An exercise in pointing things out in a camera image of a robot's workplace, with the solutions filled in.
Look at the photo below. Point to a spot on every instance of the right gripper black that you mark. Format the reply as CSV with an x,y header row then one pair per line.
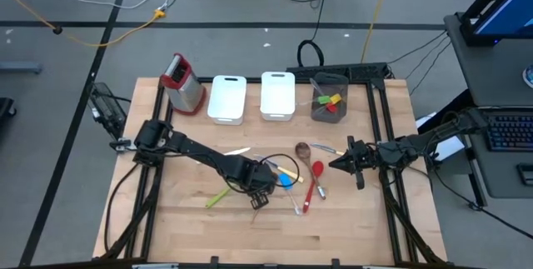
x,y
364,156

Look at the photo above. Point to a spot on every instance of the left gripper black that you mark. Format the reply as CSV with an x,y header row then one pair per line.
x,y
254,175

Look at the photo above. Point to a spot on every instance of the red silicone spoon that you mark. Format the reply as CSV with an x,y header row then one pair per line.
x,y
317,168

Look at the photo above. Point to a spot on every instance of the green silicone spoon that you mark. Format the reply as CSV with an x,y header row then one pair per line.
x,y
216,198

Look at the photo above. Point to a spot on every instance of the large dark wooden spoon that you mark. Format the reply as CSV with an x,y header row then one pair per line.
x,y
302,151

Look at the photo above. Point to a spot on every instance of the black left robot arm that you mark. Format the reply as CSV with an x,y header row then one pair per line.
x,y
195,148

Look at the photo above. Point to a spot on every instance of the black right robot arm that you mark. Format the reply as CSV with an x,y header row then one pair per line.
x,y
416,146

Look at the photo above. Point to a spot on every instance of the small black clamp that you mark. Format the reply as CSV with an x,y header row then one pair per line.
x,y
214,260
335,262

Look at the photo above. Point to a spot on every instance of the grey translucent plastic bin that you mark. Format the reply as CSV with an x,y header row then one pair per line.
x,y
341,86

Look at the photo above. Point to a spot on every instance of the white plastic bin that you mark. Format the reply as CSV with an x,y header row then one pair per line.
x,y
227,98
277,96

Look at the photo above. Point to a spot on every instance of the white paper sheet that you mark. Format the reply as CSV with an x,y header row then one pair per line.
x,y
447,146

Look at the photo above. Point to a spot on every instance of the red and steel box grater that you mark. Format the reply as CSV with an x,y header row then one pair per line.
x,y
185,90

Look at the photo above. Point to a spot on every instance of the black keyboard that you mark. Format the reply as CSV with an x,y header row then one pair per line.
x,y
510,131

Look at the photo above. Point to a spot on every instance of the grey computer cart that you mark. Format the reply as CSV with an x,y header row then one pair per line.
x,y
491,73

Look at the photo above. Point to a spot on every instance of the small black desk device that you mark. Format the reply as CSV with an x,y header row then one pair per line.
x,y
525,174

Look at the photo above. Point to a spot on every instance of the black mesh power box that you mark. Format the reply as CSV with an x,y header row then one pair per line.
x,y
106,108

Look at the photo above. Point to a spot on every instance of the round blue white object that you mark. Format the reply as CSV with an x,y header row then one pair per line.
x,y
529,76

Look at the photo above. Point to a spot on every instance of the black computer monitor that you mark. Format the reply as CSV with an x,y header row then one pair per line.
x,y
506,17

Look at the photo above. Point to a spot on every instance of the small black floor puck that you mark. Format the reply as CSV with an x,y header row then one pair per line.
x,y
57,31

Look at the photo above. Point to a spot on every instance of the black floor object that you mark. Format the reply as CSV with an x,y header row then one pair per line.
x,y
5,111

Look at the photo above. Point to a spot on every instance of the grey floor bar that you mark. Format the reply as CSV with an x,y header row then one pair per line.
x,y
21,68

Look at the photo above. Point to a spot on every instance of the black aluminium table frame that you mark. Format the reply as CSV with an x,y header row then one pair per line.
x,y
253,80

